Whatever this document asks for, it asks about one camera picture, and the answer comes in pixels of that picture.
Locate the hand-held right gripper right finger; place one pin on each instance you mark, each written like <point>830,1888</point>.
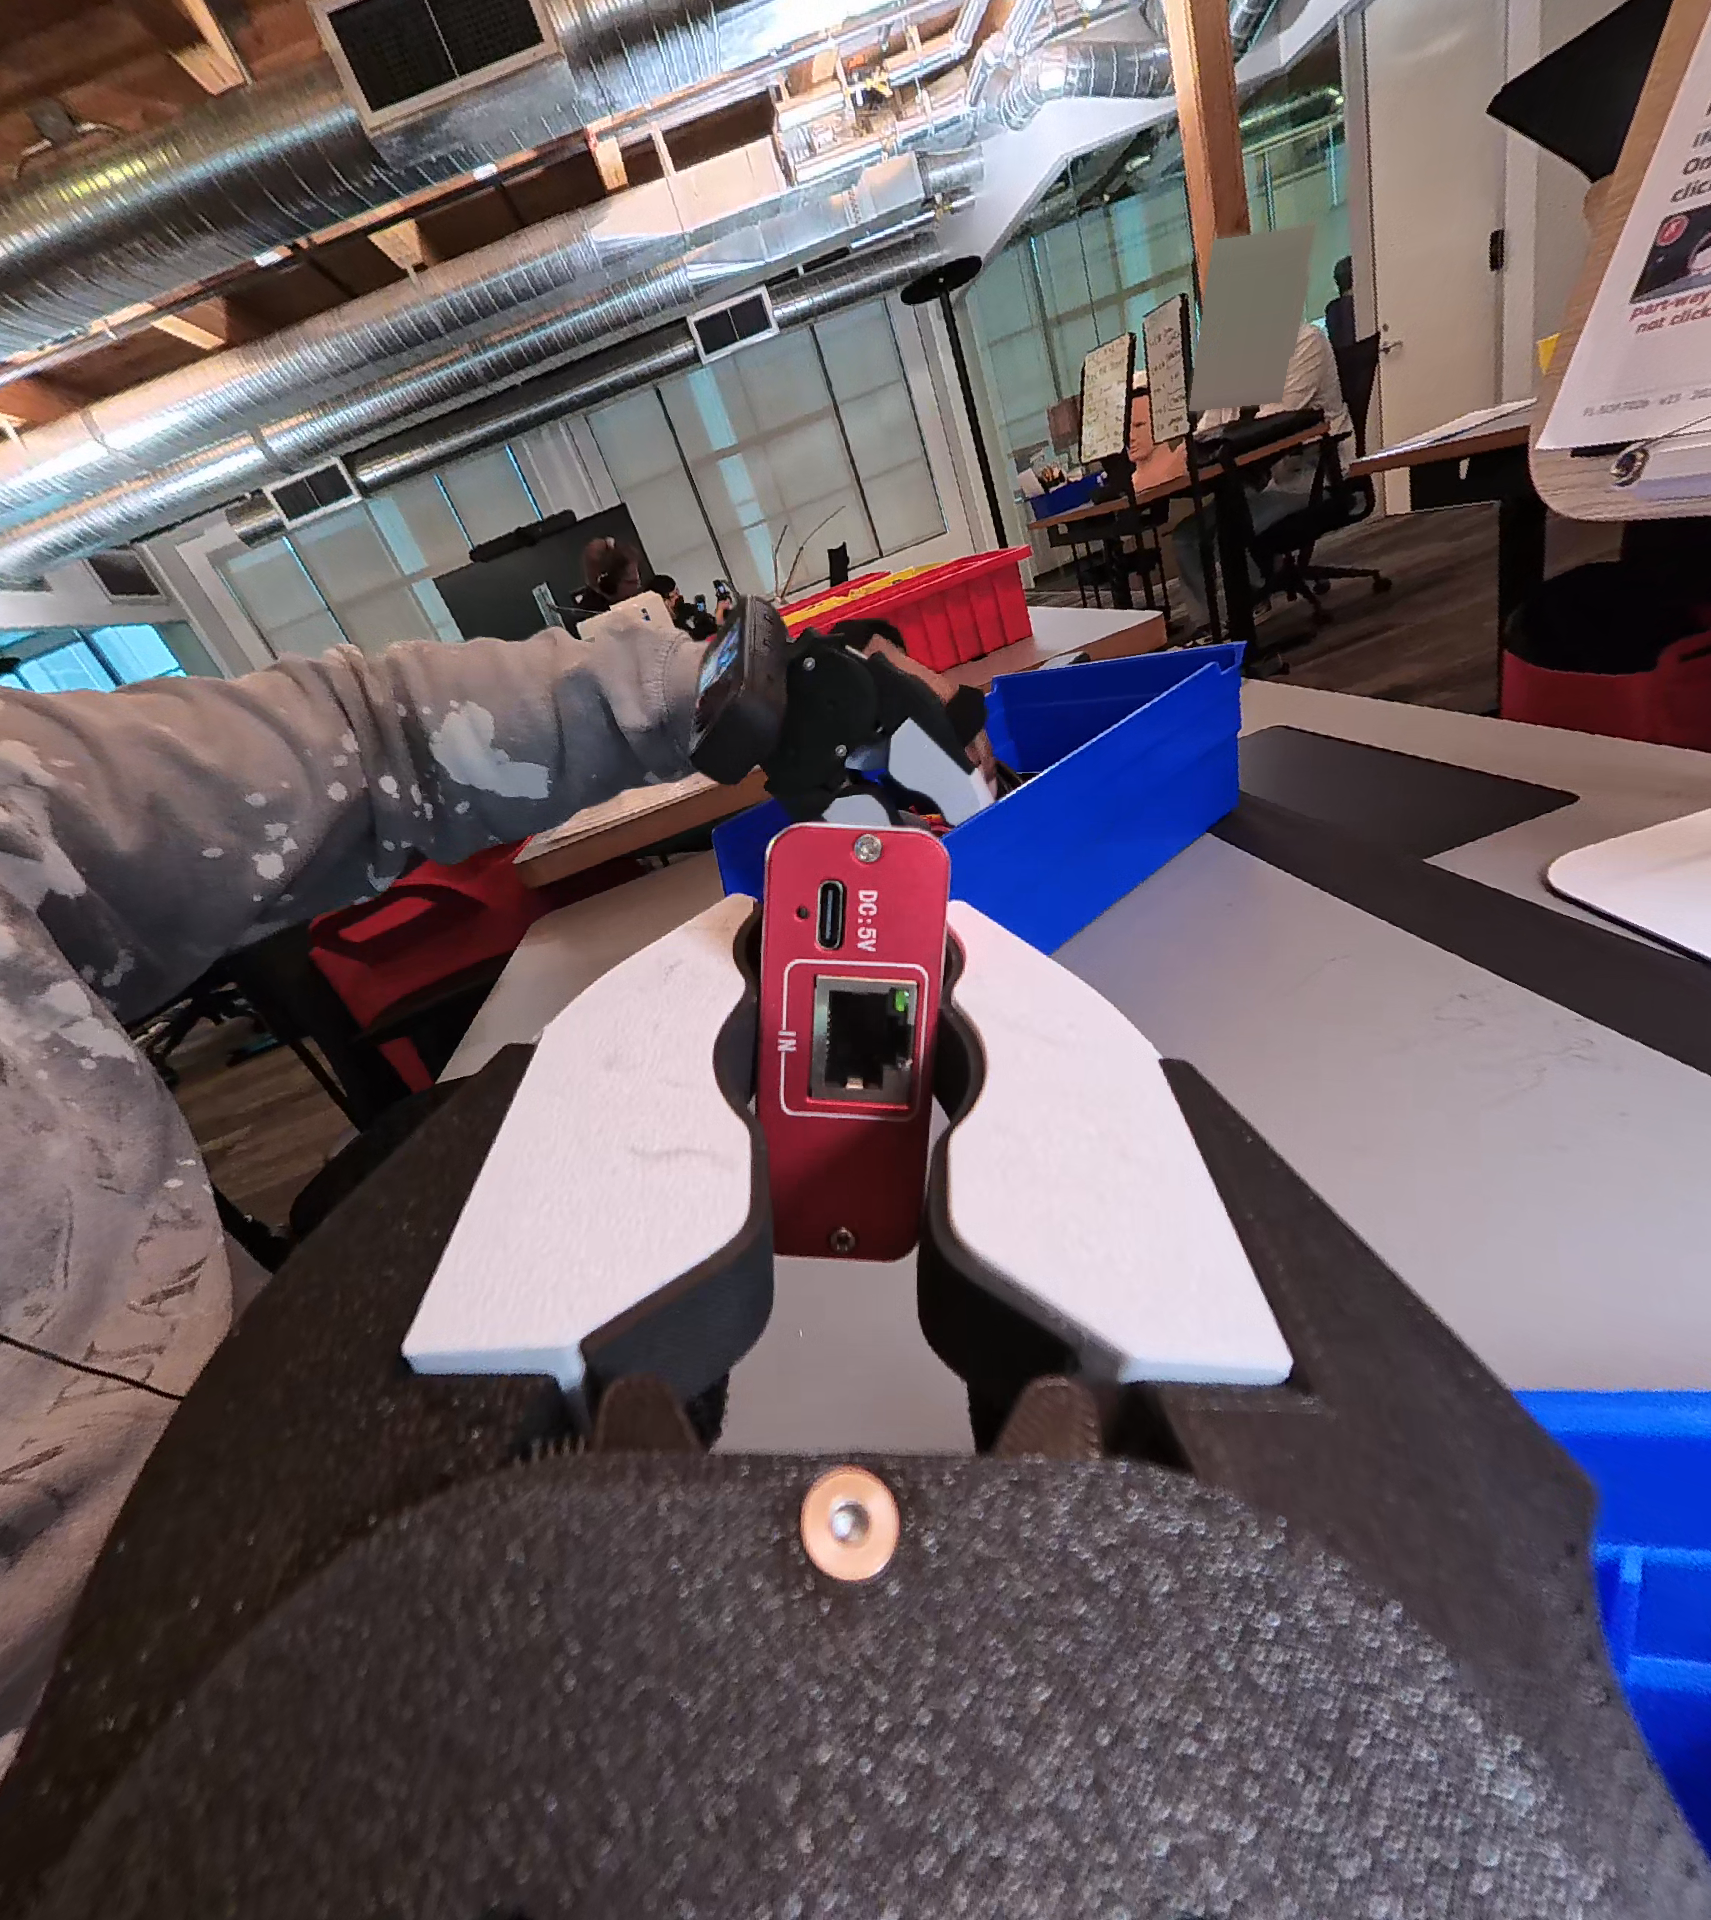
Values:
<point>1095,1185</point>

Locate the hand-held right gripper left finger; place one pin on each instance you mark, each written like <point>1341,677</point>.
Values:
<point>600,1185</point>

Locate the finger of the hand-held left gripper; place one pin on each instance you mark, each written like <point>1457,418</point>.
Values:
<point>937,769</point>

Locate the blue plastic storage bin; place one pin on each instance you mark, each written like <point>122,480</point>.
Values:
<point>1709,1621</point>
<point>1095,795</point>

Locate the red ethernet switch box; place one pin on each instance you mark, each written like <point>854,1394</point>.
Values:
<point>856,1050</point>

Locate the person's left forearm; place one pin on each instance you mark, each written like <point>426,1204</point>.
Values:
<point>270,931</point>

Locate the red plastic bin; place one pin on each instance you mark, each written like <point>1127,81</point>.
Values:
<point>1665,675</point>
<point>945,608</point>

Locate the black monitor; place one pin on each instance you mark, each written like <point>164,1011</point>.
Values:
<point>540,578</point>

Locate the red bag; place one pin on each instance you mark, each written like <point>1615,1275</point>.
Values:
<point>420,931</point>

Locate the black office chair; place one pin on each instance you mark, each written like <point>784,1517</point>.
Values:
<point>1319,510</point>

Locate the wooden background desk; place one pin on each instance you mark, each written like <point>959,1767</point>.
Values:
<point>1455,451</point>

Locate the wooden instruction sheet board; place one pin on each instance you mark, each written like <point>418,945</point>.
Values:
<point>1665,300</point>

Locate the black angled panel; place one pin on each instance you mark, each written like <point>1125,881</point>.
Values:
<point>1575,82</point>

